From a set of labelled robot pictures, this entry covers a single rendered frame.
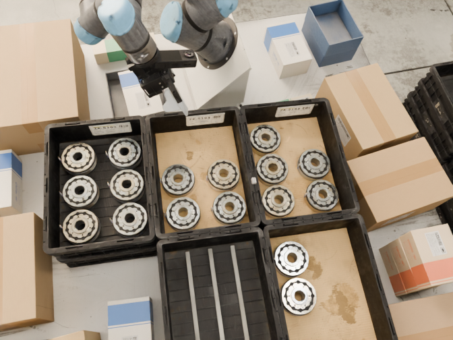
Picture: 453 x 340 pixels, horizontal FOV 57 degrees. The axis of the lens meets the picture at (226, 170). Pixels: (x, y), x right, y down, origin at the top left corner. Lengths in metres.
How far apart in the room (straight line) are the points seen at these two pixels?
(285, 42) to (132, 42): 0.84
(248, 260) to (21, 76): 0.94
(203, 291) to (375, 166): 0.68
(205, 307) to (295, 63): 0.96
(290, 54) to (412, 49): 1.47
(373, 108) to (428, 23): 1.74
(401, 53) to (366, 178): 1.66
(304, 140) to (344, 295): 0.51
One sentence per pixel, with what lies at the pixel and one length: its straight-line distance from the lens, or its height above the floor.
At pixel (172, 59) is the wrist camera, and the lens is 1.08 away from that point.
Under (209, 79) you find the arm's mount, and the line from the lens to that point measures 1.51.
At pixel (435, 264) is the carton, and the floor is 0.93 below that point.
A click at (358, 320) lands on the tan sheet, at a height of 0.83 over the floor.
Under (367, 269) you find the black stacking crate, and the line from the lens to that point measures 1.29.
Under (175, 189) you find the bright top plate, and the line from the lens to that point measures 1.29.
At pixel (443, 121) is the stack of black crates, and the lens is 2.13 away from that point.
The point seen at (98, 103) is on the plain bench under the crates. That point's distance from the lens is 1.65.
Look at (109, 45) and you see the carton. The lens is 1.73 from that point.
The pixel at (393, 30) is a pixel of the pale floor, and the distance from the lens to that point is 3.08.
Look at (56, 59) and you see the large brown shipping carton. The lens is 1.55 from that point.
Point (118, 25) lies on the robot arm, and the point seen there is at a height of 1.36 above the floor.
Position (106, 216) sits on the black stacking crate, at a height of 0.83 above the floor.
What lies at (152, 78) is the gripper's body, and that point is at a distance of 1.10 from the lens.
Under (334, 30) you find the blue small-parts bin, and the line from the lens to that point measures 1.83.
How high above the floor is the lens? 2.07
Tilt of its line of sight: 67 degrees down
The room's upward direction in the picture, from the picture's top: 10 degrees clockwise
